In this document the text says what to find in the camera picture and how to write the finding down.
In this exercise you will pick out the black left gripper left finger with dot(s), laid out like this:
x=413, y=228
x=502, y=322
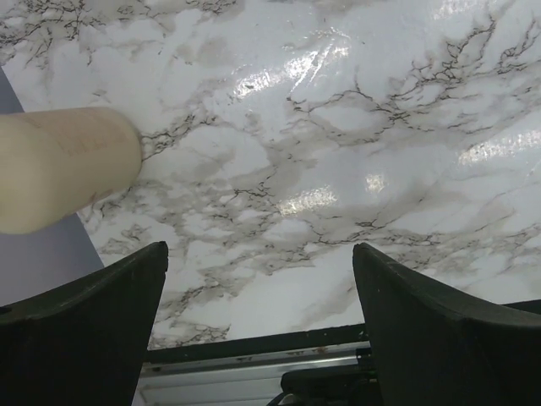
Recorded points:
x=84, y=342

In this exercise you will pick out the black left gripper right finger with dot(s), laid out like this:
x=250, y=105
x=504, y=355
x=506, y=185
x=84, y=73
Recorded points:
x=432, y=344

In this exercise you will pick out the cream soap pump bottle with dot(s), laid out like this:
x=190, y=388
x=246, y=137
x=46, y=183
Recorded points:
x=55, y=163

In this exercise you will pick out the black and aluminium base rail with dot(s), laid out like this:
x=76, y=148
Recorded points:
x=245, y=371

